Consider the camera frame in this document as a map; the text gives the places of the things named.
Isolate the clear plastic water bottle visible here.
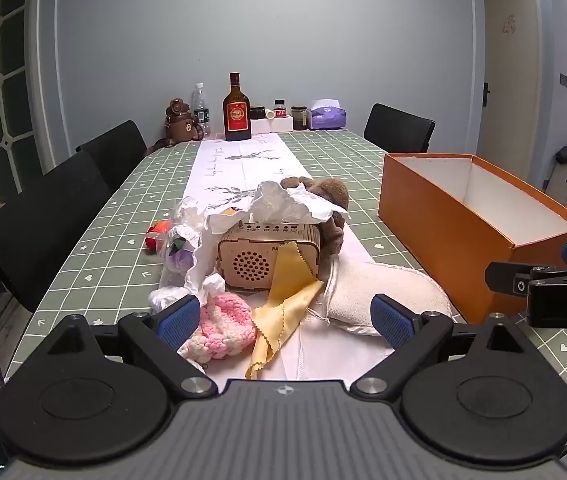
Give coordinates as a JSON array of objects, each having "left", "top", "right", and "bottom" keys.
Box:
[{"left": 192, "top": 82, "right": 212, "bottom": 138}]

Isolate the orange cardboard box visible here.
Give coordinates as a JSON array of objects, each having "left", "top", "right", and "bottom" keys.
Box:
[{"left": 378, "top": 152, "right": 567, "bottom": 324}]

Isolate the crumpled white tissue paper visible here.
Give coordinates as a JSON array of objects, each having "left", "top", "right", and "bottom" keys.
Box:
[{"left": 205, "top": 180, "right": 351, "bottom": 235}]

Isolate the white flat box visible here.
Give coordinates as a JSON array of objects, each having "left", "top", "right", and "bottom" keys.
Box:
[{"left": 251, "top": 115, "right": 294, "bottom": 134}]

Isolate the red plush toy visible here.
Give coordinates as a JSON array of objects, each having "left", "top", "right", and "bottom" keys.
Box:
[{"left": 144, "top": 221, "right": 170, "bottom": 256}]

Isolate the green checked tablecloth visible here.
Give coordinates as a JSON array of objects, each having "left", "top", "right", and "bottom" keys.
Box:
[{"left": 6, "top": 127, "right": 567, "bottom": 441}]

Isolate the purple tissue pack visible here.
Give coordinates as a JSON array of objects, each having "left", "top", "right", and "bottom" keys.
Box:
[{"left": 309, "top": 98, "right": 347, "bottom": 130}]

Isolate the yellow cloth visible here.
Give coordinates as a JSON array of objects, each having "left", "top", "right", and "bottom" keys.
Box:
[{"left": 245, "top": 240, "right": 325, "bottom": 381}]

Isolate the brown bear water bottle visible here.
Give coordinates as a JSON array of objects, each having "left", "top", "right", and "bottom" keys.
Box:
[{"left": 146, "top": 99, "right": 195, "bottom": 157}]

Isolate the pink white knit hat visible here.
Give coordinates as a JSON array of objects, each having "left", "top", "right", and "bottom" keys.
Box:
[{"left": 180, "top": 292, "right": 256, "bottom": 363}]

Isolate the brown liquor bottle red label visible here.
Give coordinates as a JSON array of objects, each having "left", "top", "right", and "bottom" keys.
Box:
[{"left": 222, "top": 72, "right": 252, "bottom": 142}]

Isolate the wooden tissue box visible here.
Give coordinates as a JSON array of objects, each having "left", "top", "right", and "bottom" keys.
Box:
[{"left": 217, "top": 221, "right": 321, "bottom": 292}]

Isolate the white printed table runner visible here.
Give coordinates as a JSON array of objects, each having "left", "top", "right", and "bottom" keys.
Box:
[{"left": 164, "top": 132, "right": 384, "bottom": 383}]

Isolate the clear plastic bag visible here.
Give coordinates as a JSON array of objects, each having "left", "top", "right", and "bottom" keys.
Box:
[{"left": 148, "top": 197, "right": 227, "bottom": 313}]

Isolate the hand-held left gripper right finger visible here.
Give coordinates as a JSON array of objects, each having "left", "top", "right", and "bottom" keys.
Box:
[{"left": 351, "top": 294, "right": 527, "bottom": 401}]

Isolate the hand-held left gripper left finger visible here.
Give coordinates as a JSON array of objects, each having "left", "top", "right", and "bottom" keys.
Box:
[{"left": 44, "top": 294, "right": 219, "bottom": 402}]

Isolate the white fluffy slipper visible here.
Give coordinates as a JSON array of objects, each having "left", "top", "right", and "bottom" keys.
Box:
[{"left": 324, "top": 259, "right": 453, "bottom": 337}]

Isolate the cream interior door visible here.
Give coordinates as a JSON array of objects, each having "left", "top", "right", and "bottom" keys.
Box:
[{"left": 478, "top": 0, "right": 539, "bottom": 161}]

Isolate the brown plush toy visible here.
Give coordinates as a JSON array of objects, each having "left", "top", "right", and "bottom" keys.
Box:
[{"left": 283, "top": 176, "right": 350, "bottom": 258}]

